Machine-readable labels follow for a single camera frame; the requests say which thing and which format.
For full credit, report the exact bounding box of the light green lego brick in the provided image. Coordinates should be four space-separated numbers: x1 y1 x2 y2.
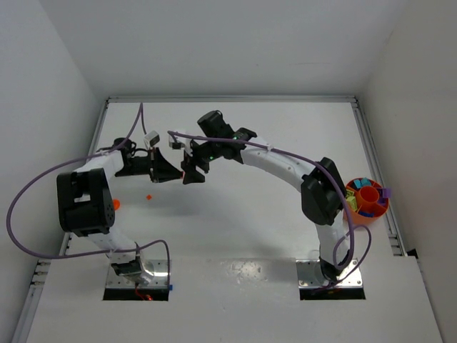
346 189 358 212

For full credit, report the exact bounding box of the large teal lego brick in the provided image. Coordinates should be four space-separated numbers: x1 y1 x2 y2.
353 177 372 190

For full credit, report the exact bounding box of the blue arch lego piece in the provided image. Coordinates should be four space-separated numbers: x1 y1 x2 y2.
358 211 374 218

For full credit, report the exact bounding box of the purple stepped lego brick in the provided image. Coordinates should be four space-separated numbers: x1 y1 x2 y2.
377 187 391 199

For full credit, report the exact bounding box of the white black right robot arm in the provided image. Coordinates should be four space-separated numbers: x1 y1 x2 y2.
169 110 351 282

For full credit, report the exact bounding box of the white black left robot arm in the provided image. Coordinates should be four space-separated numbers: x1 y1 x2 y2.
56 131 183 283

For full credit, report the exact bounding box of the orange divided round container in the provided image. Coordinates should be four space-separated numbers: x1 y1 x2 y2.
346 179 390 226

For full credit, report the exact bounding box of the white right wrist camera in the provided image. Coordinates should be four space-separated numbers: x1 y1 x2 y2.
167 130 191 154

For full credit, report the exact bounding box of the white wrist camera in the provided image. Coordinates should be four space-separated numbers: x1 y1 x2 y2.
167 130 191 154
144 131 160 149

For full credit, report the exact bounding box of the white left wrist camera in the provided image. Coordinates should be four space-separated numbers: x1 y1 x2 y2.
144 131 160 149

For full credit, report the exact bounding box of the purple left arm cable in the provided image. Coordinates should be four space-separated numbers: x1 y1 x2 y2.
6 102 170 287

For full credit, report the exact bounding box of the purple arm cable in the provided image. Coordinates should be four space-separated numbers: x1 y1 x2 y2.
166 129 372 290
6 102 170 287

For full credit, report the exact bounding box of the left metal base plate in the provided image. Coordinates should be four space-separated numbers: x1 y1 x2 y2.
106 258 169 290

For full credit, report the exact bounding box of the metal base plate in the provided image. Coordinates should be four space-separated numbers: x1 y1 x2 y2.
296 259 363 289
106 258 169 290

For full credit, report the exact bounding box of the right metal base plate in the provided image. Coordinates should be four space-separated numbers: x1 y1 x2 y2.
296 259 363 289

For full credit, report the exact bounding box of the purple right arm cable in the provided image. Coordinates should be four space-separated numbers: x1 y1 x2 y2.
166 129 372 290

